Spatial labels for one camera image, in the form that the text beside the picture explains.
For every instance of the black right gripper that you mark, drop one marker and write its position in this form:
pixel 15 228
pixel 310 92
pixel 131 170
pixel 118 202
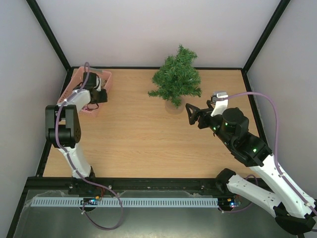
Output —
pixel 201 118

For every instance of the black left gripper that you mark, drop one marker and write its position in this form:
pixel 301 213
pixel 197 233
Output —
pixel 104 98

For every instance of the pink perforated plastic basket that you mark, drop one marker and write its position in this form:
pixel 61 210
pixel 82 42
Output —
pixel 77 93

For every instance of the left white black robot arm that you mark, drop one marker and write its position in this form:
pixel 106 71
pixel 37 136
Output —
pixel 62 122

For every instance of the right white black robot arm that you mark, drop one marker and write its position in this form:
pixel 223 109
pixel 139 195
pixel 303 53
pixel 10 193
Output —
pixel 291 211

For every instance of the round wooden tree base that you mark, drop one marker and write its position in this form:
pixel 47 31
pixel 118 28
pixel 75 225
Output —
pixel 172 109

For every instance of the small green christmas tree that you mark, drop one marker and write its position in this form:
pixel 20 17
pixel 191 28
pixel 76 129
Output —
pixel 177 78

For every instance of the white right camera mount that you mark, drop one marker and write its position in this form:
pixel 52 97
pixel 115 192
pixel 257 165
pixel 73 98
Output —
pixel 220 106

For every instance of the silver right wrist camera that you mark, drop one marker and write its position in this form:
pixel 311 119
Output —
pixel 220 94

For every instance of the light blue slotted cable duct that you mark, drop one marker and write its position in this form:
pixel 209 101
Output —
pixel 125 202

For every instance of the black front frame rail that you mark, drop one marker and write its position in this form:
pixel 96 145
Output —
pixel 202 186

